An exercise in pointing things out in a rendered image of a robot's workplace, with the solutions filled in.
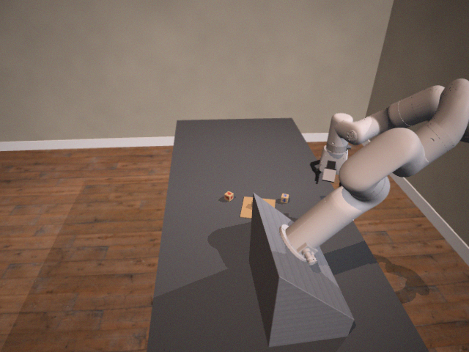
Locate orange flat mat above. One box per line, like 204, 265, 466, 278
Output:
240, 197, 276, 219

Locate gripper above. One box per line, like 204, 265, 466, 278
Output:
310, 146, 348, 184

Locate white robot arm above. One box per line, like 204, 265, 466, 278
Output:
279, 78, 469, 265

